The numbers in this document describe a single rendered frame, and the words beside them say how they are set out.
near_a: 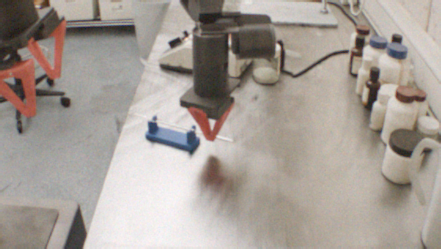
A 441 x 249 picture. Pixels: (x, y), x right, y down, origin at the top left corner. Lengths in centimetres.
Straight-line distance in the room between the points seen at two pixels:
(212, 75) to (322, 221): 28
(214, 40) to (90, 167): 145
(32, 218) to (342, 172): 87
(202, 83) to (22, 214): 79
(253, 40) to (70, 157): 156
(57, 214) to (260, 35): 83
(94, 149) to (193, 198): 149
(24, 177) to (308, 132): 148
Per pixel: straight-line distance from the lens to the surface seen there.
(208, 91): 76
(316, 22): 143
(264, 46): 74
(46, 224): 133
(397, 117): 88
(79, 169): 211
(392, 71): 100
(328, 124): 95
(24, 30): 56
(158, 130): 90
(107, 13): 331
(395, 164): 81
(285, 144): 88
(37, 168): 217
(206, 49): 73
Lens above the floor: 125
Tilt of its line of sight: 33 degrees down
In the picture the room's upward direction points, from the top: straight up
